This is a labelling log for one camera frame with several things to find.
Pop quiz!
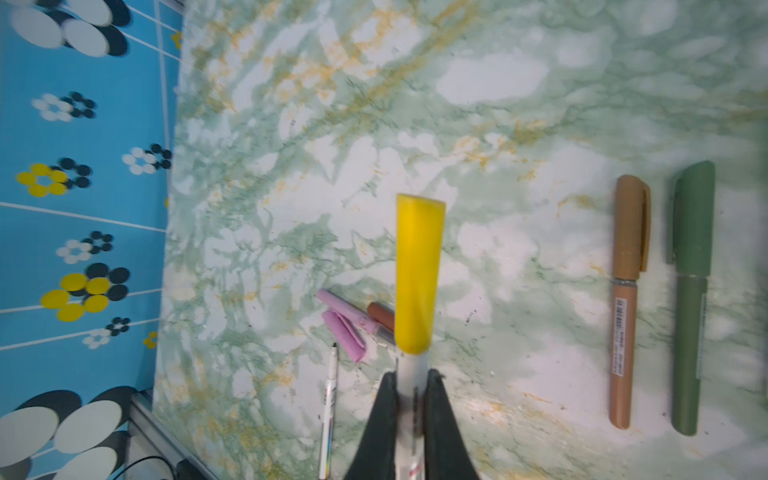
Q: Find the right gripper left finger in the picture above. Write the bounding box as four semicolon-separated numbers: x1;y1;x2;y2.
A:
344;372;398;480

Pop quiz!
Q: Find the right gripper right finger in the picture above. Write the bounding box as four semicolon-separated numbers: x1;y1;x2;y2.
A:
424;369;479;480

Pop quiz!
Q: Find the white slim pen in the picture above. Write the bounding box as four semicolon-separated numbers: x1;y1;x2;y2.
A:
318;343;338;480

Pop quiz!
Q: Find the pink pen cap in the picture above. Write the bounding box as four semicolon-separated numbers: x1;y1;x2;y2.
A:
322;310;367;363

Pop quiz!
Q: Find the pink fountain pen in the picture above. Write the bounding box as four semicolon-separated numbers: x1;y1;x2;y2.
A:
316;289;395;345

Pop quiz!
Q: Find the yellow pen cap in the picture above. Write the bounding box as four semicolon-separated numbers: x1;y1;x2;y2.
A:
394;194;446;355

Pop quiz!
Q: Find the brown fountain pen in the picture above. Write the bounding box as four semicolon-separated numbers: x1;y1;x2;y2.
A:
609;175;651;430

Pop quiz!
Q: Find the dark green fountain pen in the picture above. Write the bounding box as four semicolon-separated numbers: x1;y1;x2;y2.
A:
667;161;716;436

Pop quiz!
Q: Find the white pen yellow tip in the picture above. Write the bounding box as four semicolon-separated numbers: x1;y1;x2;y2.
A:
394;351;429;480

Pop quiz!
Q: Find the red-brown pen cap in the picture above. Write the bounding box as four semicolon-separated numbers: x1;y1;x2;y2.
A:
367;302;395;331

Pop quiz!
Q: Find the aluminium front rail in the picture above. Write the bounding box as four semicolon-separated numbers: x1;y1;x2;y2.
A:
118;390;216;480

